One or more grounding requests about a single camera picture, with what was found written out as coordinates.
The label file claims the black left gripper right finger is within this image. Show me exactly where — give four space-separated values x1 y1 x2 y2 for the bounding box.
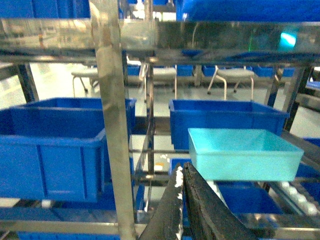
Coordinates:
183 162 257 240

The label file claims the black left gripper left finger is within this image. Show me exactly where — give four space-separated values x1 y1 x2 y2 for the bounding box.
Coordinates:
139 163 184 240

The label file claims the teal plastic bin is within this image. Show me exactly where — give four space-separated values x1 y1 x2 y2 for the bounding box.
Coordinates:
188 128 304 182

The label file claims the blue bin lower shelf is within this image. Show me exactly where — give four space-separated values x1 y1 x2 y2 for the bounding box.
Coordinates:
207 181 284 215

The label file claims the blue bin shelf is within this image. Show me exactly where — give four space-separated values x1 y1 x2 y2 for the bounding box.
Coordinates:
207 181 284 215
0 97 137 203

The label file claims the blue bin left shelf front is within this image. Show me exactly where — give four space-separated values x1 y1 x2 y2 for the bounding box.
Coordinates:
0 97 137 203

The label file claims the blue bin behind teal bin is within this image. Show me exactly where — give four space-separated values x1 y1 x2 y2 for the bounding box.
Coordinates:
168 99 290 150

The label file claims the grey chair right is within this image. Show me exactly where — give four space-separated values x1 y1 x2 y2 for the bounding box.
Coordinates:
206 66 255 101

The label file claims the grey chair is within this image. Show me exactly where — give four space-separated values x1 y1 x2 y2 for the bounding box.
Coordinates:
71 67 98 97
206 66 255 101
138 65 177 103

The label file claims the grey chair centre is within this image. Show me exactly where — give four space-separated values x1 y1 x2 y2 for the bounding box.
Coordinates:
138 65 177 103

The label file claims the grey chair left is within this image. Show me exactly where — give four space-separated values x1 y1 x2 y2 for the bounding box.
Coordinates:
71 67 98 97

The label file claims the steel shelf frame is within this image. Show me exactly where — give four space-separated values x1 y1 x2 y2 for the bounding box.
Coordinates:
0 0 320 240

